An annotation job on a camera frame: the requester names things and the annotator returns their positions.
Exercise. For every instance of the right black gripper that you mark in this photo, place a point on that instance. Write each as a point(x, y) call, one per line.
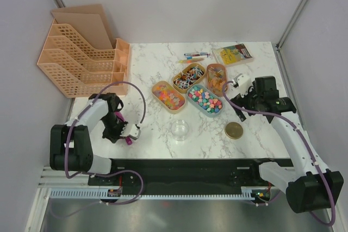
point(241, 101)

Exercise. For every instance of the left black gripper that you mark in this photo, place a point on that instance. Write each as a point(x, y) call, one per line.
point(114, 137)

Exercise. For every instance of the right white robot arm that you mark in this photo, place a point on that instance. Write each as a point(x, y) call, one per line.
point(311, 185)

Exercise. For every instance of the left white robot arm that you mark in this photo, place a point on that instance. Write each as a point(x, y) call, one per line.
point(70, 143)

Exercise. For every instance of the blue tray of pastel candies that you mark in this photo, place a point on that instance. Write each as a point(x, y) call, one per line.
point(204, 100)

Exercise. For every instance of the gold round jar lid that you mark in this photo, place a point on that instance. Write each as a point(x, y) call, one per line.
point(234, 130)

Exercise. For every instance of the tan tray of star gummies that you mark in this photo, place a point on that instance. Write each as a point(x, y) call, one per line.
point(168, 97)

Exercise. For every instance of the yellow picture book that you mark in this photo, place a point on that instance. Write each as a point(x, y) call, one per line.
point(232, 55)

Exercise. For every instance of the tan tray of lollipops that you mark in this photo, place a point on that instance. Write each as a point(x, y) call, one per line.
point(193, 74)

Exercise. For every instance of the peach plastic file organizer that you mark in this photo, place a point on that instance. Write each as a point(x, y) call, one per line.
point(80, 54)

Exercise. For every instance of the orange pen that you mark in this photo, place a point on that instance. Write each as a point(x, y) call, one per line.
point(193, 59)

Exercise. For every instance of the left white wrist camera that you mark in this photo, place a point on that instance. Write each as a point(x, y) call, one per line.
point(131, 131)

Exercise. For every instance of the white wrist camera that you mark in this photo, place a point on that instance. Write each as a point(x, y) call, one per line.
point(242, 83)
point(131, 131)

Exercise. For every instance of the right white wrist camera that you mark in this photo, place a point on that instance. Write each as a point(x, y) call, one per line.
point(242, 83)

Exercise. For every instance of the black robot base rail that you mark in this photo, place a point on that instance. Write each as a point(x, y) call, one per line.
point(184, 175)

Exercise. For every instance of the white slotted cable duct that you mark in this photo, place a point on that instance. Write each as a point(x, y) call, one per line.
point(103, 192)

